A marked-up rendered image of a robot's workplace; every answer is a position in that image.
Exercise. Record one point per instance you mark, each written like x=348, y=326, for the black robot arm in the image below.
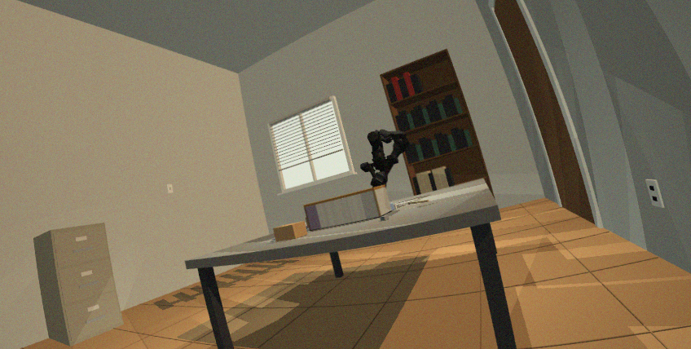
x=375, y=138

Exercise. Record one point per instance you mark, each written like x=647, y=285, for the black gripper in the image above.
x=379, y=159

